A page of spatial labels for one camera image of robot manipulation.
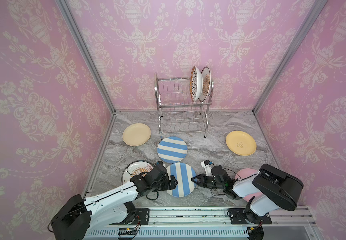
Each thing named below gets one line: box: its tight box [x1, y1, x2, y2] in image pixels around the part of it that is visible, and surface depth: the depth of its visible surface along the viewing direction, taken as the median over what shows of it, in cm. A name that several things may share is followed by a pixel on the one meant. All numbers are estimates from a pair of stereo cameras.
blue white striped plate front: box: [166, 162, 197, 198], surface depth 88 cm
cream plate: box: [122, 123, 151, 147], surface depth 109 cm
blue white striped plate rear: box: [157, 136, 188, 164], surface depth 100 cm
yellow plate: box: [226, 130, 257, 156], surface depth 103 cm
